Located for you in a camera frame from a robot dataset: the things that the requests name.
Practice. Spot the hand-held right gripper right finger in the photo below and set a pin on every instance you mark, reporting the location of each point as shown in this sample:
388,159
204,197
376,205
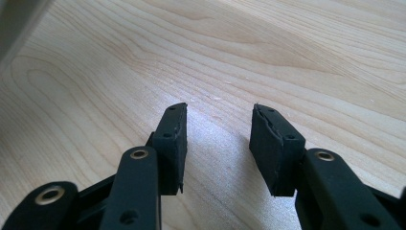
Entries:
274,153

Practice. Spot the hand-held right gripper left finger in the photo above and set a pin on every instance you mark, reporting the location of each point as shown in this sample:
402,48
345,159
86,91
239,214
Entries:
172,153

